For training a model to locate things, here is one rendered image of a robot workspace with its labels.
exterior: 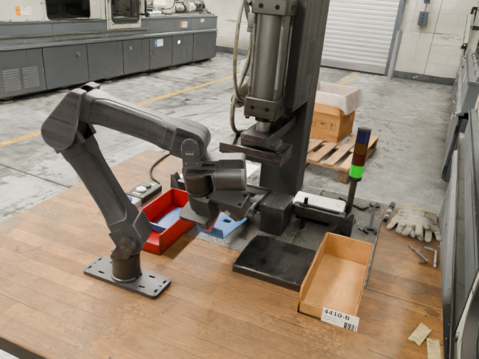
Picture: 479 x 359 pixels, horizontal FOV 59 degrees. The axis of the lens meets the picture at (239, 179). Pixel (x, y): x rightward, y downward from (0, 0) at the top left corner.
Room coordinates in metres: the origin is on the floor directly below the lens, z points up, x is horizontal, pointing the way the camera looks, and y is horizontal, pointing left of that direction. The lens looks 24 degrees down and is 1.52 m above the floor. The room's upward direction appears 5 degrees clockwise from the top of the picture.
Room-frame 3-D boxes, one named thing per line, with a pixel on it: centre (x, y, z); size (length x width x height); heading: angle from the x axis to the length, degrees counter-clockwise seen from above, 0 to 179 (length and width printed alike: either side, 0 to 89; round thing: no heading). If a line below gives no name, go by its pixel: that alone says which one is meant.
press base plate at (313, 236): (1.17, -0.10, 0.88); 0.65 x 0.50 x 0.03; 69
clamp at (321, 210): (1.06, -0.23, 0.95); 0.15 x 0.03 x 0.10; 69
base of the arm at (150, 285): (0.78, 0.24, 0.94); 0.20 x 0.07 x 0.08; 69
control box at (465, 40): (5.94, -2.86, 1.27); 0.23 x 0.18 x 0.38; 66
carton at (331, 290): (0.81, -0.25, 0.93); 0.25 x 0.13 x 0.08; 159
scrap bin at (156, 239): (1.02, 0.19, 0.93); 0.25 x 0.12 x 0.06; 159
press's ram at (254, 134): (1.17, -0.06, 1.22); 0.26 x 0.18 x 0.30; 159
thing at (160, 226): (1.04, 0.18, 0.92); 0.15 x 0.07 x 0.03; 156
